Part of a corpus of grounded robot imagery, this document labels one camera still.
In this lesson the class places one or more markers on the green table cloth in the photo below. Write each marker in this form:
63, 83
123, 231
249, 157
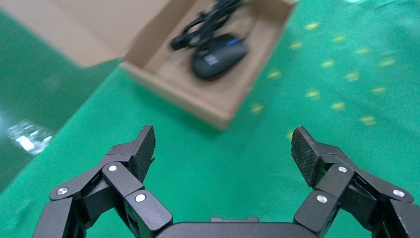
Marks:
223, 164

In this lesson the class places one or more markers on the open brown cardboard box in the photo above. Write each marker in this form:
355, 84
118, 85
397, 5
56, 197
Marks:
98, 29

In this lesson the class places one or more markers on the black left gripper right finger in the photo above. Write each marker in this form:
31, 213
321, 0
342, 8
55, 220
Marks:
347, 190

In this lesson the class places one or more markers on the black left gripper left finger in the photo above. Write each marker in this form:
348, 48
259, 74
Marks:
118, 184

